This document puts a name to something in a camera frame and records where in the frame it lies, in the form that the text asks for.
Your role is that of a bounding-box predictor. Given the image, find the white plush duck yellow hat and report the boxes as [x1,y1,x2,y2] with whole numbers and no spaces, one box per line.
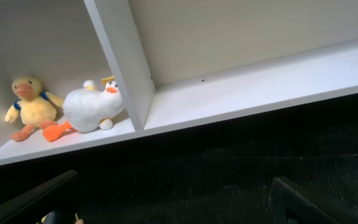
[42,75,125,143]

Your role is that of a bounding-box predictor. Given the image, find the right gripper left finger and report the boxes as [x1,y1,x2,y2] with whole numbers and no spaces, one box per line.
[0,169,85,224]

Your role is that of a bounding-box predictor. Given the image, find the yellow rattle drum toy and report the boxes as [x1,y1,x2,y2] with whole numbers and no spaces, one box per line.
[37,212,85,224]

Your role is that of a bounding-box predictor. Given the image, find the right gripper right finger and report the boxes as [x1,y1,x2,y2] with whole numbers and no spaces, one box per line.
[268,177,352,224]

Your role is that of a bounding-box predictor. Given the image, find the white shelf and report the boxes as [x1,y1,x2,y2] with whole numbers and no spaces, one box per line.
[0,0,358,170]

